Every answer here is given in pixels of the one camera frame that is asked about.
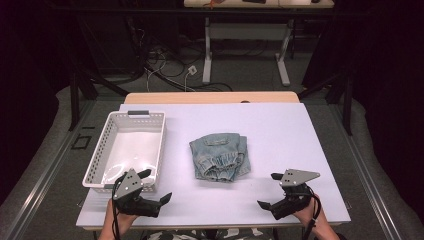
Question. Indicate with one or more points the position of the black metal stand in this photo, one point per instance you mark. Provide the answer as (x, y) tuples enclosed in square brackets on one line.
[(75, 100), (348, 103)]

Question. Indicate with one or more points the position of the light blue jeans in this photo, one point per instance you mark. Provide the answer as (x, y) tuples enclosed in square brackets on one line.
[(220, 156)]

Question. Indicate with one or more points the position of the white perforated plastic basket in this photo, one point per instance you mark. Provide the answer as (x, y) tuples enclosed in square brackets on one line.
[(131, 150)]

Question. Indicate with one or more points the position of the light wooden table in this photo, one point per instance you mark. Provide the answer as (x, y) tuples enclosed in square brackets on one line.
[(213, 97)]

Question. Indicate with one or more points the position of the person's left hand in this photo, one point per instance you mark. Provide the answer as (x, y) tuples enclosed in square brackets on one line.
[(115, 221)]

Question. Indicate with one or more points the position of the white board table cover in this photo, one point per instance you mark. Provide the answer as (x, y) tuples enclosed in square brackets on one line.
[(283, 140)]

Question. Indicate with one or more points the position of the desk with white legs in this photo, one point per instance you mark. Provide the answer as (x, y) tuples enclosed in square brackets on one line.
[(246, 31)]

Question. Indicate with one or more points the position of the black object on desk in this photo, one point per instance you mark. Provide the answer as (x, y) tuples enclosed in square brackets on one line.
[(254, 1)]

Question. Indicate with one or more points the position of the white power plug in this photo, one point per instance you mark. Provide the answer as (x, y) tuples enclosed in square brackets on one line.
[(192, 70)]

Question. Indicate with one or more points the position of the orange object on desk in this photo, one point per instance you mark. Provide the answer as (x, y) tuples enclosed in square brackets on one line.
[(210, 3)]

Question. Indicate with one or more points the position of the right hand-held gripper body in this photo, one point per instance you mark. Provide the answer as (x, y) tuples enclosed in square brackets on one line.
[(293, 178)]

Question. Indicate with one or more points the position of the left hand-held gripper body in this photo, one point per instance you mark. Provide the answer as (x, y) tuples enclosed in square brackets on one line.
[(128, 186)]

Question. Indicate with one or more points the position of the person's camouflage pants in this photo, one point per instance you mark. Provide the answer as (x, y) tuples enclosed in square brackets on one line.
[(200, 235)]

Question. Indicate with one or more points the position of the person's right hand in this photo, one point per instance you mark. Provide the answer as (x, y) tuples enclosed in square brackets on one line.
[(311, 215)]

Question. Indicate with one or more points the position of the metal floor rail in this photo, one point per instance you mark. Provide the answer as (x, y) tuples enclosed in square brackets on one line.
[(370, 173), (50, 173)]

